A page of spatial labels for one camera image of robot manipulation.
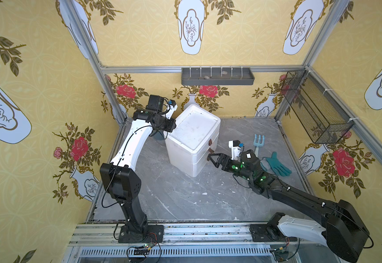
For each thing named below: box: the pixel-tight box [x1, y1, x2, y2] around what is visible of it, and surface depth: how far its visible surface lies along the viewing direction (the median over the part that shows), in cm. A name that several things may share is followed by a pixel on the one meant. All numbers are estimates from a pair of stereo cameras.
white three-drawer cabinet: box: [164, 104, 221, 178], surface depth 85 cm
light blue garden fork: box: [253, 133, 266, 158], surface depth 108 cm
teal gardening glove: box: [259, 151, 293, 177], surface depth 96 cm
